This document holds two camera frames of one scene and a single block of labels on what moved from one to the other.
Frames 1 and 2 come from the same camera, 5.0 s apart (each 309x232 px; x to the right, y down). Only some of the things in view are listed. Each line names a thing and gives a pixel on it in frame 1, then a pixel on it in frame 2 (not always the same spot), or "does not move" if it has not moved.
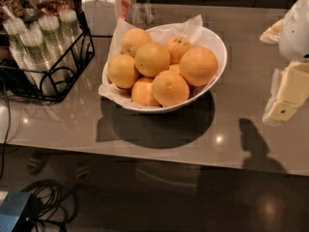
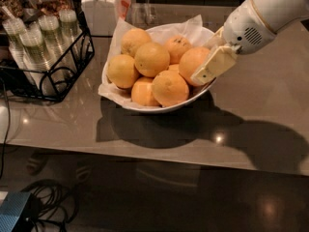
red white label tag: [124, 6] does not move
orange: [199, 66] does not move
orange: [170, 89] does not move
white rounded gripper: [295, 33] to [247, 28]
